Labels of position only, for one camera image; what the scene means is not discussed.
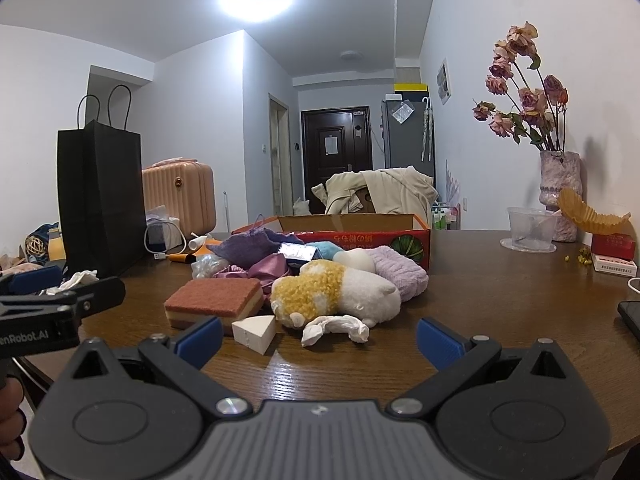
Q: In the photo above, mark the orange pouch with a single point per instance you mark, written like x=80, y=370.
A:
x=190, y=257

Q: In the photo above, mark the red cigarette box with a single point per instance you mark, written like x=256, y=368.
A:
x=619, y=246

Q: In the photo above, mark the yellow box on fridge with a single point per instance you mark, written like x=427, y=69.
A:
x=410, y=87

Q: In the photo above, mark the clear plastic cup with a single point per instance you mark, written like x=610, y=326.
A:
x=531, y=230

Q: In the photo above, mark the purple knit pouch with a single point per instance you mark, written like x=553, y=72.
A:
x=246, y=248

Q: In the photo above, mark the grey refrigerator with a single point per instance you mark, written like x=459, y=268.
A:
x=408, y=135

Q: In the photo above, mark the red cardboard fruit box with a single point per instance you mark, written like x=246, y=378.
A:
x=406, y=233

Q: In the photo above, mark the light blue plush toy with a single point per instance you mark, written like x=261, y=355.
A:
x=325, y=249

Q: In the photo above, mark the person's left hand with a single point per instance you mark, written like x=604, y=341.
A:
x=12, y=419

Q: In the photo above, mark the clear plastic cotton bag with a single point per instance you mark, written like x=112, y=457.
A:
x=208, y=265

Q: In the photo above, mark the crumpled white tissue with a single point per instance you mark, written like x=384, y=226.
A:
x=76, y=280

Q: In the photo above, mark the blue tissue pack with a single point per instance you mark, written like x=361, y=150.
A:
x=298, y=254

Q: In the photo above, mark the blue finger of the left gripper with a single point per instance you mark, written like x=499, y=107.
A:
x=33, y=281
x=97, y=297

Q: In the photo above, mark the yellow white plush toy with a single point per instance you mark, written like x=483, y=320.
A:
x=325, y=288

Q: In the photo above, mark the pink hard suitcase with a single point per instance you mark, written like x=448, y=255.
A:
x=185, y=187

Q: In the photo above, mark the lavender fluffy towel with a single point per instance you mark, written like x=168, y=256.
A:
x=408, y=276

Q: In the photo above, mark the white flat box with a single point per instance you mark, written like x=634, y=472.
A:
x=615, y=266

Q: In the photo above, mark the red brown layered sponge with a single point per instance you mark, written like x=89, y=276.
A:
x=229, y=299

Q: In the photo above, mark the dark front door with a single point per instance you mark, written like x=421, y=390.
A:
x=334, y=141

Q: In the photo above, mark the pink satin bow cloth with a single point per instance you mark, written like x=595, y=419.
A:
x=266, y=270

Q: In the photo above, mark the white charger with cable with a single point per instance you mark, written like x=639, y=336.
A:
x=163, y=238

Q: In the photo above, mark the wall picture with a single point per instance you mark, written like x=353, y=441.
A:
x=443, y=83

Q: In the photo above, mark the black paper shopping bag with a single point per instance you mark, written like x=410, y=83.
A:
x=100, y=198

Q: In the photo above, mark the white small bottle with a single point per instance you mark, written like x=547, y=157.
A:
x=196, y=242

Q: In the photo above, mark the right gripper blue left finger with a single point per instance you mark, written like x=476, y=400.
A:
x=178, y=360

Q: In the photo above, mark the orange paper cupcake liners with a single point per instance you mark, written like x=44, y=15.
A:
x=575, y=209

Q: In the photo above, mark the beige coat on chair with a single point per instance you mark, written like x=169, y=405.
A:
x=402, y=190

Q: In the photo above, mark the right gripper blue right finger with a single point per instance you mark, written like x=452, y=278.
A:
x=459, y=363

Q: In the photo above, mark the white soft scrunchie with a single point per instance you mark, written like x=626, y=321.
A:
x=353, y=327

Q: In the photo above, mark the white round sponge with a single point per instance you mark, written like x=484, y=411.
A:
x=356, y=258

